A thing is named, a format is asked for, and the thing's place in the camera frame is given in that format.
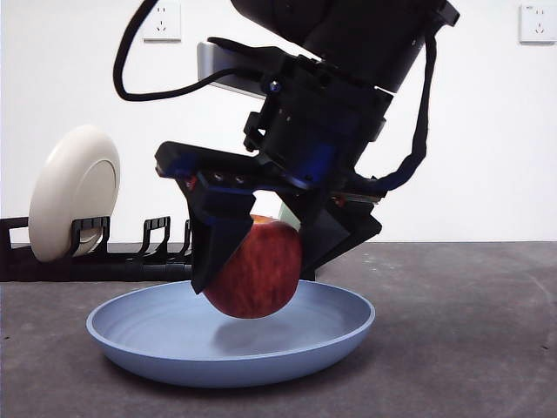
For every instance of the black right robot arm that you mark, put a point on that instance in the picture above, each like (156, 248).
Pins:
(361, 35)

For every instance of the black plate rack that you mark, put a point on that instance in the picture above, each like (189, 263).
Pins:
(109, 265)

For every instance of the pale grey camera box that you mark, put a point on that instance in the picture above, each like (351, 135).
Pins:
(213, 61)

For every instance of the cream plate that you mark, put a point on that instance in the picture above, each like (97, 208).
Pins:
(65, 187)

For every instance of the blue plate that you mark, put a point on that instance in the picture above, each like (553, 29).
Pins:
(152, 348)

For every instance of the red apple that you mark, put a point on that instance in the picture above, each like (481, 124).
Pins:
(261, 270)

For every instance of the white wall socket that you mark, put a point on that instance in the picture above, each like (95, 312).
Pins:
(161, 26)
(537, 24)

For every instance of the pale green plate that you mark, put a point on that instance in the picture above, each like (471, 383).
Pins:
(289, 217)

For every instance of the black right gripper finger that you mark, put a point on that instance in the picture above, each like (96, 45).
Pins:
(217, 235)
(326, 235)

